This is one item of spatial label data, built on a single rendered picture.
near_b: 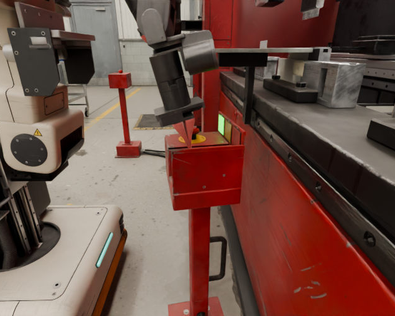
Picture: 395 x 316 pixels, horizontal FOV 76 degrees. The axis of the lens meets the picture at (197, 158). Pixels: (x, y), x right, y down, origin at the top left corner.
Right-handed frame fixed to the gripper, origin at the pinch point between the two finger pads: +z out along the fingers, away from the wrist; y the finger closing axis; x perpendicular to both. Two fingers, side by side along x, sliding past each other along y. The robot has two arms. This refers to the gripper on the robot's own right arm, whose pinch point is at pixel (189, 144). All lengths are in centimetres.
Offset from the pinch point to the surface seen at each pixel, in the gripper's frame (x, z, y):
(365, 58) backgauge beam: 24, -1, 66
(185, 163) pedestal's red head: -4.7, 2.0, -2.0
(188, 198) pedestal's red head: -4.7, 10.4, -3.7
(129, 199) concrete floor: 112, 71, -44
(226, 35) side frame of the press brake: 107, -17, 47
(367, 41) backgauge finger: 17, -7, 60
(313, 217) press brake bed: -23.0, 9.6, 14.7
